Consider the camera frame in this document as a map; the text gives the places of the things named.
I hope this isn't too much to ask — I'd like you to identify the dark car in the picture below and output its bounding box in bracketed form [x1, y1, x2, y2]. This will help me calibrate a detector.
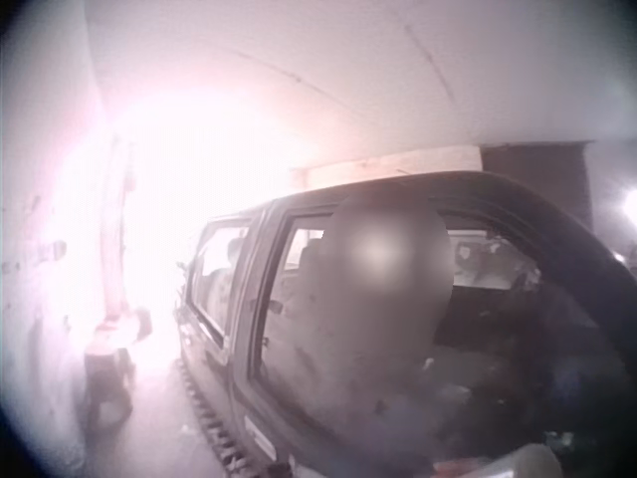
[171, 169, 629, 478]

